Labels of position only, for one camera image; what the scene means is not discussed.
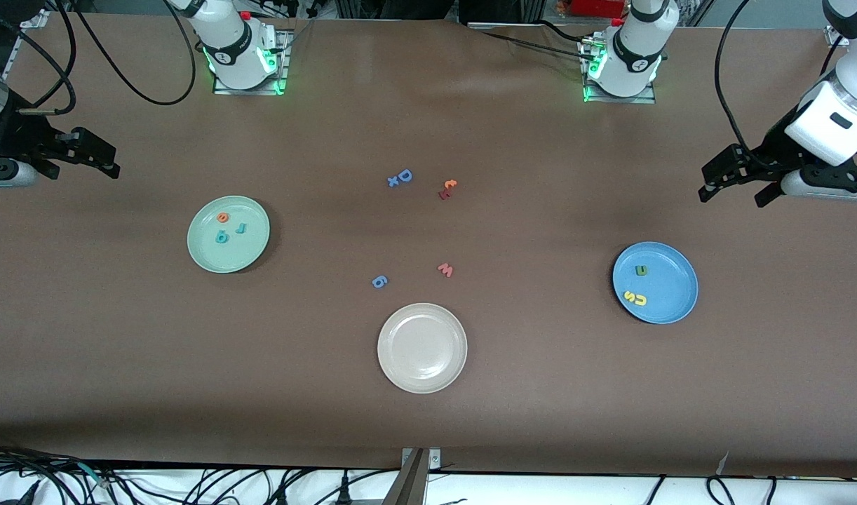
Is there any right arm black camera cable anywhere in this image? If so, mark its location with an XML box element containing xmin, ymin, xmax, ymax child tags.
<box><xmin>11</xmin><ymin>0</ymin><xmax>196</xmax><ymax>116</ymax></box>

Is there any brown table cover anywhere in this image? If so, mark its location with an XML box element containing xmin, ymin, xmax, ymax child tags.
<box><xmin>0</xmin><ymin>13</ymin><xmax>857</xmax><ymax>478</ymax></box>

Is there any beige plate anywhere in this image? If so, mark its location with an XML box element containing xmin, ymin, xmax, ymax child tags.
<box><xmin>377</xmin><ymin>302</ymin><xmax>468</xmax><ymax>395</ymax></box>

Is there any black cable on table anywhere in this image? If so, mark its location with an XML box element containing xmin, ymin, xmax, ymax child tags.
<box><xmin>537</xmin><ymin>20</ymin><xmax>594</xmax><ymax>41</ymax></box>
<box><xmin>479</xmin><ymin>30</ymin><xmax>587</xmax><ymax>62</ymax></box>

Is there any metal table bracket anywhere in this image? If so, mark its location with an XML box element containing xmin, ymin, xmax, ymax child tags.
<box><xmin>381</xmin><ymin>447</ymin><xmax>442</xmax><ymax>505</ymax></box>

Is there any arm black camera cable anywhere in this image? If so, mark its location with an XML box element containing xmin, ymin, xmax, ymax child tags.
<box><xmin>11</xmin><ymin>0</ymin><xmax>196</xmax><ymax>116</ymax></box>
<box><xmin>714</xmin><ymin>0</ymin><xmax>759</xmax><ymax>152</ymax></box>

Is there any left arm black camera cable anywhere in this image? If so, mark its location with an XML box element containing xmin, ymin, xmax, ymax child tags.
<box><xmin>714</xmin><ymin>0</ymin><xmax>759</xmax><ymax>152</ymax></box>

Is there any blue plate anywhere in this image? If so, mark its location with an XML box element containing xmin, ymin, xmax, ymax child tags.
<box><xmin>612</xmin><ymin>241</ymin><xmax>699</xmax><ymax>325</ymax></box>

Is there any light green plate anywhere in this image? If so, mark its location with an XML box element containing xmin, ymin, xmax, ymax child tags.
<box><xmin>187</xmin><ymin>195</ymin><xmax>271</xmax><ymax>274</ymax></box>

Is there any red box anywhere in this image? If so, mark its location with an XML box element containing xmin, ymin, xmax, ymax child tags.
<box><xmin>571</xmin><ymin>0</ymin><xmax>629</xmax><ymax>18</ymax></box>

